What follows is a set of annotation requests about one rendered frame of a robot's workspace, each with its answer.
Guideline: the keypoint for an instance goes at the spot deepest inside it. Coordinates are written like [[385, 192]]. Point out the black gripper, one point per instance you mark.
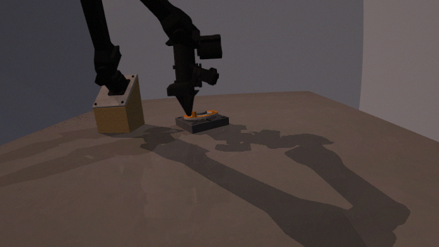
[[183, 87]]

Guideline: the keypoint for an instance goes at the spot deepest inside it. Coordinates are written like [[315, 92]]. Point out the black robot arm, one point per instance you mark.
[[182, 34]]

